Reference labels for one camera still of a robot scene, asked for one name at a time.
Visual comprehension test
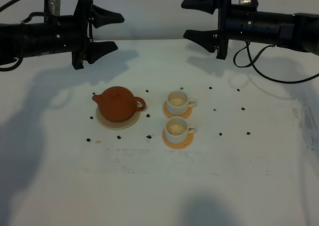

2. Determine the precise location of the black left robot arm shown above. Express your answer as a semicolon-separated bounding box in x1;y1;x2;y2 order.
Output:
0;0;124;72

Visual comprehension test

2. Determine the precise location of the orange far coaster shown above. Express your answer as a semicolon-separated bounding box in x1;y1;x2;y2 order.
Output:
162;101;192;119

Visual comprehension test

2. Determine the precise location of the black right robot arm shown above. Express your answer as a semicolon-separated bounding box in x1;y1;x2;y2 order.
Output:
181;0;319;60

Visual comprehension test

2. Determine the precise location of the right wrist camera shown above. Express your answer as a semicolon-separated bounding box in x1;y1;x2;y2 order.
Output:
239;0;259;7

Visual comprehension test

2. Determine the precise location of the brown clay teapot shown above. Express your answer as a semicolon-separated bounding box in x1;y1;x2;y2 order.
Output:
92;86;147;122

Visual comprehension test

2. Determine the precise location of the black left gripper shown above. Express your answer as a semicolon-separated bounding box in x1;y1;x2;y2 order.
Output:
72;0;124;69

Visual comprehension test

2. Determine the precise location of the white far teacup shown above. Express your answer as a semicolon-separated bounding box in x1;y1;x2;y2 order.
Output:
166;90;197;115

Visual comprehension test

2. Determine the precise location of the orange coaster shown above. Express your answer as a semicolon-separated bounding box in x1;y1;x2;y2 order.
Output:
162;101;192;119
162;129;194;150

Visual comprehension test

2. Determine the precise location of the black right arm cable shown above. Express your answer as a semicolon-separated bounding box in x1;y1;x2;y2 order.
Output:
233;41;319;84

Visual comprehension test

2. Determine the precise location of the white teacup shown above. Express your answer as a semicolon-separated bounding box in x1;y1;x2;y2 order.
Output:
166;90;197;115
164;116;197;144

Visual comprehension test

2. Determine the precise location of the orange near coaster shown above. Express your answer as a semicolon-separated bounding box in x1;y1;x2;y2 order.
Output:
162;129;194;150

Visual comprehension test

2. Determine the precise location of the white near teacup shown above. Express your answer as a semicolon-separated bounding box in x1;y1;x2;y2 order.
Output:
164;116;197;144

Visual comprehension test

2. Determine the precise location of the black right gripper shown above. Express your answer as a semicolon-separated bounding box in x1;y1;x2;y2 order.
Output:
181;0;231;59

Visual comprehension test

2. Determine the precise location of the black left arm loop cable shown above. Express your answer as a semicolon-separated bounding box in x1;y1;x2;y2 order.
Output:
0;0;60;72

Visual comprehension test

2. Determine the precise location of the beige round teapot saucer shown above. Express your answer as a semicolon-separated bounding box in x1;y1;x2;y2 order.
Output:
96;107;140;130

